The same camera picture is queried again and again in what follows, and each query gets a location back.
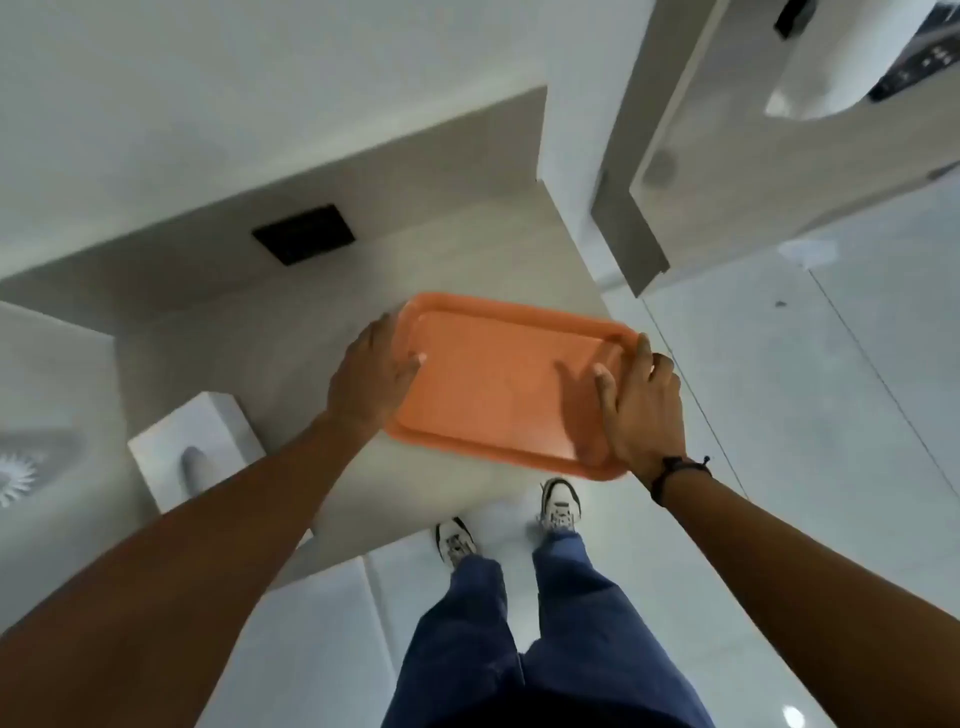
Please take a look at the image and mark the person's left hand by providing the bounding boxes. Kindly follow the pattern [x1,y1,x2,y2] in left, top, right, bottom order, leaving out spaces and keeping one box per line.
[326,312,427,441]

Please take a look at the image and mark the person's right hand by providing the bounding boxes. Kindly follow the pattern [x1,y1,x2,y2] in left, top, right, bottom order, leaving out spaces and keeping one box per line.
[593,332,688,483]

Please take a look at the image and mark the orange plastic tray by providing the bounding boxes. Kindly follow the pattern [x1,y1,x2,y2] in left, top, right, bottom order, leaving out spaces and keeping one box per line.
[383,292,641,482]

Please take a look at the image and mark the white tissue box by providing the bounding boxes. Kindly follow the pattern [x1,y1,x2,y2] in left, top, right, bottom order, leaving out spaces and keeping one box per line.
[127,391,315,551]

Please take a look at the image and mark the person's right forearm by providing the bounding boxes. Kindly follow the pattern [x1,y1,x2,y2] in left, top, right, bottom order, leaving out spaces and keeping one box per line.
[659,468,960,728]

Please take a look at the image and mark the person's left forearm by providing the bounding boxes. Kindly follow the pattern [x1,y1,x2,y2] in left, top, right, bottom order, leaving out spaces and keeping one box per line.
[0,412,376,728]

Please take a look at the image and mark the black wristband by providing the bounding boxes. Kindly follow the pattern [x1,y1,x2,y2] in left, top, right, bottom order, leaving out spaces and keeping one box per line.
[650,454,712,507]

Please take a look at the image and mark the white right sneaker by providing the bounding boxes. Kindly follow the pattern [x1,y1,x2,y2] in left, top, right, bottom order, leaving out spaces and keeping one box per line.
[538,477,583,535]

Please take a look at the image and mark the white sneaker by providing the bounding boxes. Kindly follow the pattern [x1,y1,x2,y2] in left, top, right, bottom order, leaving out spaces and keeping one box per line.
[435,516,480,573]
[538,477,583,535]

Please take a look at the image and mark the white left sneaker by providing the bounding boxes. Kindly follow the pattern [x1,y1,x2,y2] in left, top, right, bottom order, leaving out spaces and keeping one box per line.
[435,516,480,573]

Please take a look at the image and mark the blue jeans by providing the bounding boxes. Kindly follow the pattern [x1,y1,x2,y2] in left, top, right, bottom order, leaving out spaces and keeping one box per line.
[380,530,715,728]

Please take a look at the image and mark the white toilet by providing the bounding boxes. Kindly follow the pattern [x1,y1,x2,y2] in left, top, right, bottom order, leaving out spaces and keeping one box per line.
[763,0,940,122]

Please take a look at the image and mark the black toilet control panel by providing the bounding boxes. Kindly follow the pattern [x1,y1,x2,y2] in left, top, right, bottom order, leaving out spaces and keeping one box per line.
[867,3,960,104]

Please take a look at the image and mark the black wall socket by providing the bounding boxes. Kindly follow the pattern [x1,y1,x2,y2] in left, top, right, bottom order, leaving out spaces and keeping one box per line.
[251,203,358,268]

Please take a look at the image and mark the white wall hair dryer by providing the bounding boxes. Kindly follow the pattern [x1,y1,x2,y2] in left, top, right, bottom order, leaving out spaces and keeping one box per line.
[0,451,39,511]

